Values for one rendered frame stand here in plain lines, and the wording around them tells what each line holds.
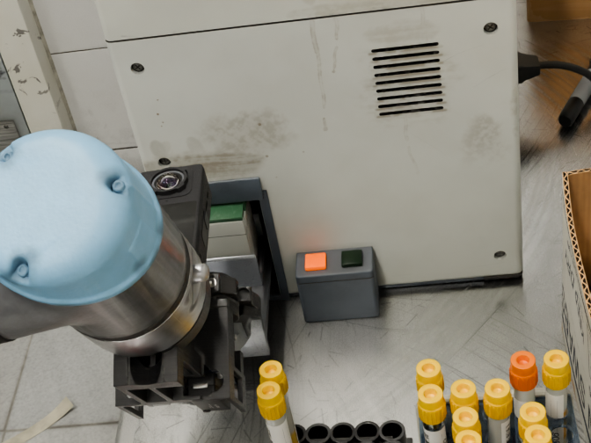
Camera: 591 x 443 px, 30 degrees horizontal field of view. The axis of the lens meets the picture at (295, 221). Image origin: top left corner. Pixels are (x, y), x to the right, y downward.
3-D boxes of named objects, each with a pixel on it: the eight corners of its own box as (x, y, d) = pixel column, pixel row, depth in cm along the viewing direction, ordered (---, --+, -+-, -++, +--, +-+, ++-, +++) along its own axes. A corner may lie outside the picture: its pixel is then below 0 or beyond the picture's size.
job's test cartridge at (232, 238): (204, 252, 89) (187, 192, 85) (261, 247, 89) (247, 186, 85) (199, 286, 86) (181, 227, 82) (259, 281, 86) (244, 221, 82)
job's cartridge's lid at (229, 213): (188, 194, 85) (186, 189, 85) (248, 188, 85) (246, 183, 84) (182, 228, 82) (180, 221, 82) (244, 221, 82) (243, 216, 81)
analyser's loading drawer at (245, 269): (207, 190, 99) (195, 143, 95) (280, 183, 98) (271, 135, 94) (183, 362, 83) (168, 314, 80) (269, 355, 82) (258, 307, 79)
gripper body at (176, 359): (137, 421, 72) (76, 388, 60) (137, 294, 74) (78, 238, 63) (253, 413, 71) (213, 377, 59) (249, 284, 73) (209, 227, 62)
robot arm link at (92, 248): (-66, 143, 49) (119, 95, 48) (26, 223, 59) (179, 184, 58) (-48, 312, 46) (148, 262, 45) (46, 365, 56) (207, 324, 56)
